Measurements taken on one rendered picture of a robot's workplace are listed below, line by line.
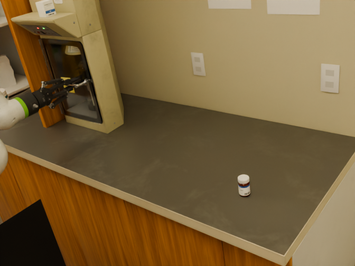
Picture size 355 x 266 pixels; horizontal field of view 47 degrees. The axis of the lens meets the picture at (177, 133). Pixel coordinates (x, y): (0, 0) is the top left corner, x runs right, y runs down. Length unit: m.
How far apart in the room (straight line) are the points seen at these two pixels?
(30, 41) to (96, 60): 0.39
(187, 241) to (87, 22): 0.99
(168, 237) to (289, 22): 0.94
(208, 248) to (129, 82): 1.25
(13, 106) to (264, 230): 1.06
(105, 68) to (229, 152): 0.69
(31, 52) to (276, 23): 1.14
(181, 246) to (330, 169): 0.60
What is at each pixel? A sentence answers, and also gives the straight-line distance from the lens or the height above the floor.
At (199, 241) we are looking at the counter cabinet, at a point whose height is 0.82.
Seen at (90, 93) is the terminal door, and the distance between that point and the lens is 1.88.
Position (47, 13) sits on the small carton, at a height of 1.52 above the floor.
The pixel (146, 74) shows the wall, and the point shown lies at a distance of 2.24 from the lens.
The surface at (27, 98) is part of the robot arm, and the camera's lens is 1.76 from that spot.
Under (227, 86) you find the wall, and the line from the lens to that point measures 1.92.
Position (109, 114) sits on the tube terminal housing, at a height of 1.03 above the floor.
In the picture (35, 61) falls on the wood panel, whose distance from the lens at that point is 2.11.
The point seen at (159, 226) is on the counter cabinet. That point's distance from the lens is 1.53.
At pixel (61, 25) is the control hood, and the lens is 1.73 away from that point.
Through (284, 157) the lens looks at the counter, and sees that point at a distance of 1.58.
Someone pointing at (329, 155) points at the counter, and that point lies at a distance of 1.59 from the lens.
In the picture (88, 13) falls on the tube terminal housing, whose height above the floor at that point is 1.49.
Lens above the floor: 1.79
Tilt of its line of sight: 28 degrees down
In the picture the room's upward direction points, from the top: 10 degrees counter-clockwise
